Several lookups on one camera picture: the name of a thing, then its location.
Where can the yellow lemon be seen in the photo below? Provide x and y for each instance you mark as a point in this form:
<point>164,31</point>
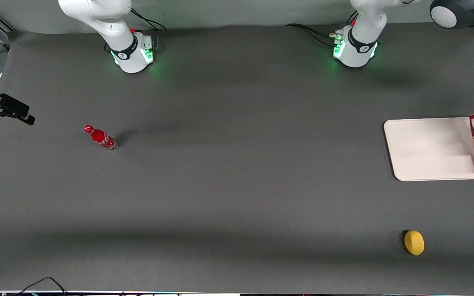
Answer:
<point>414,242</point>

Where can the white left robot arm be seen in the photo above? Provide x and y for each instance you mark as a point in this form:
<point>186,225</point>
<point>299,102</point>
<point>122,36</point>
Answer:
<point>356,49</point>

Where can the white plastic tray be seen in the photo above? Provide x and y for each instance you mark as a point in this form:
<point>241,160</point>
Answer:
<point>426,148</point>

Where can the red cola bottle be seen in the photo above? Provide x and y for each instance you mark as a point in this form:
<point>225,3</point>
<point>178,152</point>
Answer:
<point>101,138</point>

